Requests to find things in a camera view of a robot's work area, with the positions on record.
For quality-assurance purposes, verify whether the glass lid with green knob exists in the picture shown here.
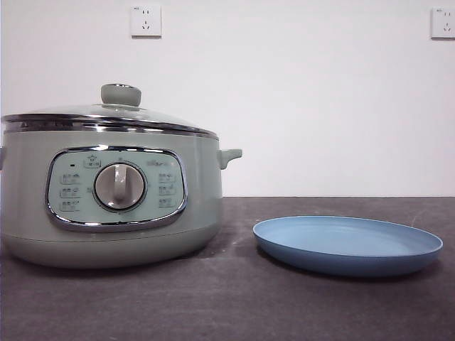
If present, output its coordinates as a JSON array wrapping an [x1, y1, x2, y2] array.
[[0, 83, 219, 138]]

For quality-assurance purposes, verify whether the pale green electric steamer pot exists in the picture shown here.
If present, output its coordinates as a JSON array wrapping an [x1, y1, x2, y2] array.
[[0, 122, 243, 269]]

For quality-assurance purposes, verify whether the blue round plate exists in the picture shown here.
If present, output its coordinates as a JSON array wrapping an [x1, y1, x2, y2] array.
[[252, 215, 444, 278]]

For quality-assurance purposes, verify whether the white wall socket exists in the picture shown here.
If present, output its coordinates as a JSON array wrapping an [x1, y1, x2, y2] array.
[[430, 6, 455, 40], [131, 4, 162, 38]]

